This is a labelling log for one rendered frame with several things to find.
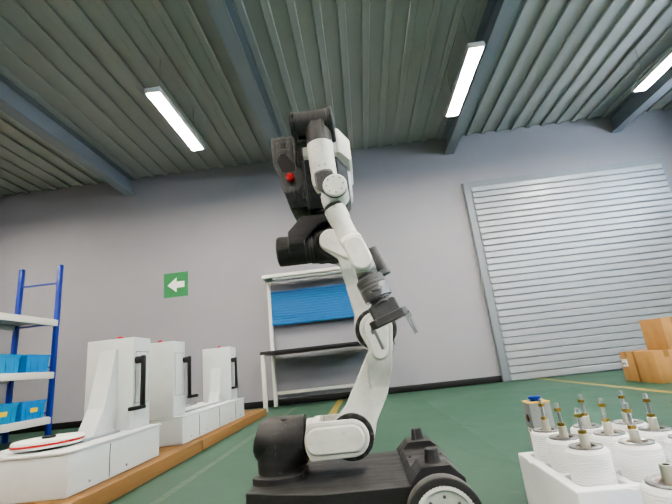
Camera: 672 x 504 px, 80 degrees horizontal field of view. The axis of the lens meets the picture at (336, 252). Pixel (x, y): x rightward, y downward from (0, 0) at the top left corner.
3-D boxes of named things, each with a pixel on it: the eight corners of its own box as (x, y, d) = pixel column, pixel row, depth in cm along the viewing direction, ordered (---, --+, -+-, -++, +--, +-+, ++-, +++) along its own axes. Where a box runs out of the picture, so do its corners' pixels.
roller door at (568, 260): (504, 382, 569) (463, 181, 651) (501, 381, 581) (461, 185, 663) (738, 357, 557) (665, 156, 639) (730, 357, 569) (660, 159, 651)
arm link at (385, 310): (371, 329, 116) (353, 292, 119) (371, 332, 125) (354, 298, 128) (411, 310, 116) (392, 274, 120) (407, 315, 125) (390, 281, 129)
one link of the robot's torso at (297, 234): (276, 263, 146) (272, 217, 150) (283, 271, 158) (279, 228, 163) (352, 254, 144) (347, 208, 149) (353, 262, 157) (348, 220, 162)
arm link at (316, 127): (297, 141, 135) (292, 107, 139) (301, 155, 143) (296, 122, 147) (331, 136, 135) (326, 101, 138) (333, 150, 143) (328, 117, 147)
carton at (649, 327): (694, 346, 386) (684, 315, 393) (669, 349, 386) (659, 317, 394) (670, 347, 414) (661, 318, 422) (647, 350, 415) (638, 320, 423)
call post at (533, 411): (550, 507, 128) (528, 403, 136) (542, 500, 134) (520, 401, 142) (574, 506, 127) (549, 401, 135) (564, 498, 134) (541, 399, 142)
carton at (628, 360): (654, 377, 434) (646, 348, 442) (670, 378, 411) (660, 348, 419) (625, 380, 436) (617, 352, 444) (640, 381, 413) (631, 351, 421)
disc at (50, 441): (-10, 455, 183) (-9, 444, 184) (42, 442, 212) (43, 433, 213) (55, 448, 182) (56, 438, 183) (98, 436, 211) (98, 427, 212)
